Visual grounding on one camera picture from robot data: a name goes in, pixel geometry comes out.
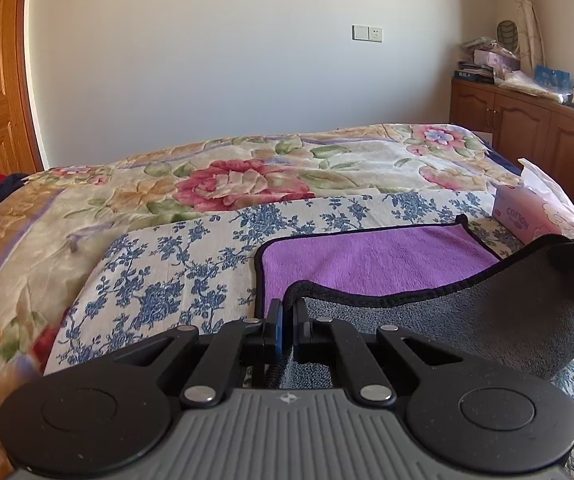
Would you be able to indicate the floral curtain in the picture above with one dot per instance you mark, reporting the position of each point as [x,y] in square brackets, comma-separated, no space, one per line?
[527,15]

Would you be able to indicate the pink box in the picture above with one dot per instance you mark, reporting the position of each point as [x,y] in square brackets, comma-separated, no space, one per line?
[497,60]

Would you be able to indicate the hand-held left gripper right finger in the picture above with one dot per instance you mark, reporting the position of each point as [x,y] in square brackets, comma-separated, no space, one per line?
[301,332]

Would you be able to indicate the blue floral bed sheet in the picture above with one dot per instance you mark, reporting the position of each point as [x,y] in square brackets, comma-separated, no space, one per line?
[167,270]

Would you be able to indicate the clear plastic bag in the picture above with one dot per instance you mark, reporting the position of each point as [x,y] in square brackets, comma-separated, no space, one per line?
[529,85]

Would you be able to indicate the green hand fan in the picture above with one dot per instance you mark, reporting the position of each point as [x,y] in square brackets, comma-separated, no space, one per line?
[508,35]

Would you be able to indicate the pink tissue pack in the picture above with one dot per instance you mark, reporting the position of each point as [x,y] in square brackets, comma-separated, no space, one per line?
[524,210]

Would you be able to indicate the blue box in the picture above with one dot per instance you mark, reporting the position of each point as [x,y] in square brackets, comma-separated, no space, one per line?
[553,77]

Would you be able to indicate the white wall switch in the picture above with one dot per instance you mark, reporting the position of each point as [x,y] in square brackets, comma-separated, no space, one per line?
[360,32]

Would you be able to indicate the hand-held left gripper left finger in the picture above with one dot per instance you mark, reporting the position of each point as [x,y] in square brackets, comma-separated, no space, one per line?
[276,332]

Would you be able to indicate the large-flower floral quilt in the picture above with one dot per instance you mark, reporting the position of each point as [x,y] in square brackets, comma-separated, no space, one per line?
[242,180]

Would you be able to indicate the white wall socket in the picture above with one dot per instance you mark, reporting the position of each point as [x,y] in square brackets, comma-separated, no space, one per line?
[377,34]

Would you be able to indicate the dark book stack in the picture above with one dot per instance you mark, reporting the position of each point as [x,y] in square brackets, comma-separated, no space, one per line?
[474,74]

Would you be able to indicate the wooden cabinet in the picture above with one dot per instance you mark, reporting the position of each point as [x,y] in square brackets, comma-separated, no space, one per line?
[532,125]

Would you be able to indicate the purple and grey towel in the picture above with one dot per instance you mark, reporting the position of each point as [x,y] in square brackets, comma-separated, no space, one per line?
[382,260]

